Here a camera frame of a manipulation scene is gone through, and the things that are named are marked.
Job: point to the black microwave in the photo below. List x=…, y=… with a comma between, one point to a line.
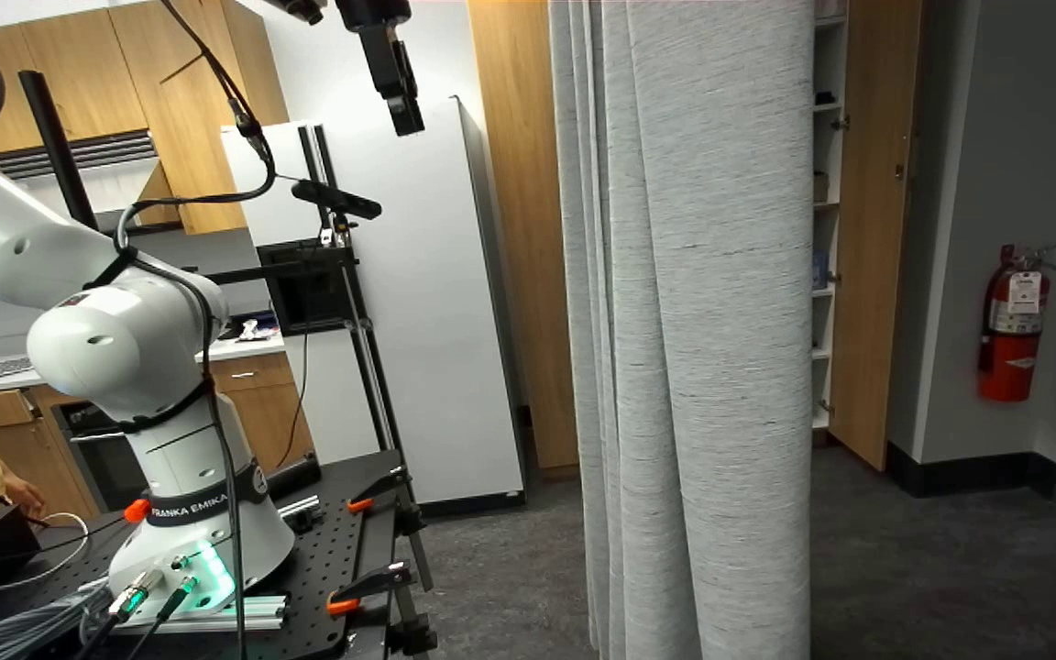
x=310, y=288

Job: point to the wooden base cabinets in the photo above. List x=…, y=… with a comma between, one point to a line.
x=266, y=407

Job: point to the teal connector block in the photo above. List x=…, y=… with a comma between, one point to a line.
x=205, y=576

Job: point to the grey white woven curtain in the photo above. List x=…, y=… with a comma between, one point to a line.
x=724, y=306

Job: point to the black slanted bar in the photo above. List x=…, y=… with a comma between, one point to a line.
x=58, y=146

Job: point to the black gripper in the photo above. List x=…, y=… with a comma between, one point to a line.
x=367, y=22

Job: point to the white refrigerator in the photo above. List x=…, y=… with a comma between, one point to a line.
x=440, y=341

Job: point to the silver range hood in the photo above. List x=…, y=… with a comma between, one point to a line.
x=112, y=171

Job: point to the wooden wall cabinet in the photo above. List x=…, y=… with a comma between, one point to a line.
x=174, y=85

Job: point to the tall wooden panel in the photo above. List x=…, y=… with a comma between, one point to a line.
x=521, y=184

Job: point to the wooden door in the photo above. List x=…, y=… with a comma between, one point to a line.
x=877, y=243

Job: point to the red fire extinguisher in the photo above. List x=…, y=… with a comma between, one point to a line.
x=1010, y=353

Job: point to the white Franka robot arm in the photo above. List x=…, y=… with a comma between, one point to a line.
x=126, y=349

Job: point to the black perforated robot table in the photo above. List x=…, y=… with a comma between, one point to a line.
x=333, y=550

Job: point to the orange black bar clamp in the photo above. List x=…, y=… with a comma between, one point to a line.
x=388, y=502
x=394, y=605

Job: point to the black oven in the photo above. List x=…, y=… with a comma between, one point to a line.
x=108, y=460

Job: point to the black tripod stand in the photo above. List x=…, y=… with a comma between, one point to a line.
x=367, y=353

